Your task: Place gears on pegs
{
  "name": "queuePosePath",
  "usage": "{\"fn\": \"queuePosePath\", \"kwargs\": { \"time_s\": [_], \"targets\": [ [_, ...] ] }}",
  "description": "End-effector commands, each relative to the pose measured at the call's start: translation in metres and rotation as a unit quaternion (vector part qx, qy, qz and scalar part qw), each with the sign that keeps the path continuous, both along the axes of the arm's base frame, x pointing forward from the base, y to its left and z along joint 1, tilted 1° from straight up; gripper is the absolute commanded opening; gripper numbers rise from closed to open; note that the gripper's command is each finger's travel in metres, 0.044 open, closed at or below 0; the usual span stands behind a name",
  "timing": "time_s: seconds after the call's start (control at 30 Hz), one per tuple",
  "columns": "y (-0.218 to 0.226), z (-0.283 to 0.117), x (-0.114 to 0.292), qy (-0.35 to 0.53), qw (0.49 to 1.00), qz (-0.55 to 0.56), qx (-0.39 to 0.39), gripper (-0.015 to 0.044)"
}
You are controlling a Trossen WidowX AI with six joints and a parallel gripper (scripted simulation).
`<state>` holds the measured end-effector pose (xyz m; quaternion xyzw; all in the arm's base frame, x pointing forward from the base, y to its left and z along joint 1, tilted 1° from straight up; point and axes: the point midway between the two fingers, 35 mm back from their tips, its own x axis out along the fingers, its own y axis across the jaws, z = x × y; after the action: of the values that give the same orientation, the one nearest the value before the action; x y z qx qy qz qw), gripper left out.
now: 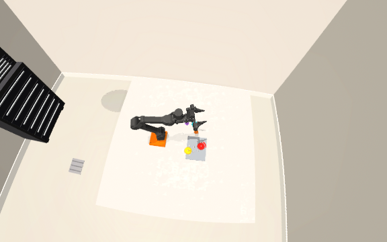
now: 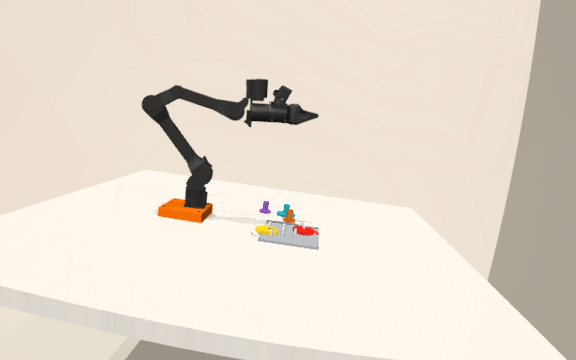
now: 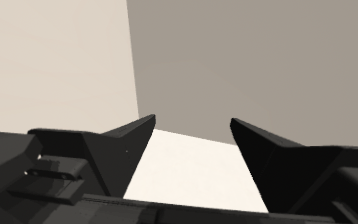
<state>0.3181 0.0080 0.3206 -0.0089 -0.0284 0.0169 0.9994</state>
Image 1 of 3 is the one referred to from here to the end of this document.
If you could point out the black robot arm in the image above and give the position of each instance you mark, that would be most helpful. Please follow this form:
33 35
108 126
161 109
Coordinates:
167 120

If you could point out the red gear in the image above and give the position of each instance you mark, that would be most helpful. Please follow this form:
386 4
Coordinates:
200 146

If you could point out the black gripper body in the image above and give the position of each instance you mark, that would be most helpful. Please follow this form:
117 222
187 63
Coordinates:
195 124

